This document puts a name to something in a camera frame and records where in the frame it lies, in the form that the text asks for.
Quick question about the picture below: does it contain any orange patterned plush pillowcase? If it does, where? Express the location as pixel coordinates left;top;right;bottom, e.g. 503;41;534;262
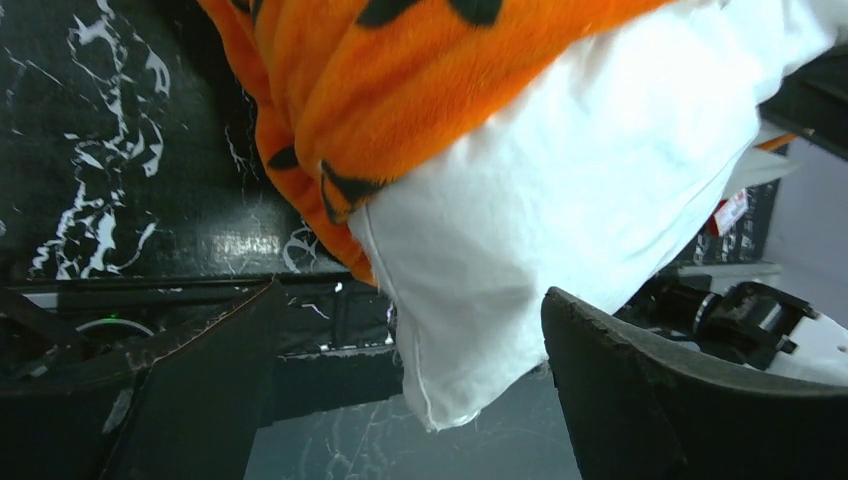
202;0;658;283

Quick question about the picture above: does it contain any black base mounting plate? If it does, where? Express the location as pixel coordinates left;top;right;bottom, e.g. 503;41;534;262
10;274;401;424

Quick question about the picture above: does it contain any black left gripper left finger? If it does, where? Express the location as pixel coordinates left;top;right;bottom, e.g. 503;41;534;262
1;281;285;479

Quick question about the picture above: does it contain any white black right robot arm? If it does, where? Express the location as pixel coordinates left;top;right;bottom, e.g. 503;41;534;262
541;278;847;479

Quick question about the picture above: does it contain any white pillow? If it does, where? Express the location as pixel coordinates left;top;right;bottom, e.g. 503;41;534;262
348;1;847;431

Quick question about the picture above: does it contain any red white label tag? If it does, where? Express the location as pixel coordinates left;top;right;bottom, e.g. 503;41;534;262
705;188;749;237

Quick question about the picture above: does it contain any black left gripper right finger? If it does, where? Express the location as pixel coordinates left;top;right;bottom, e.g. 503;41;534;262
541;289;847;479

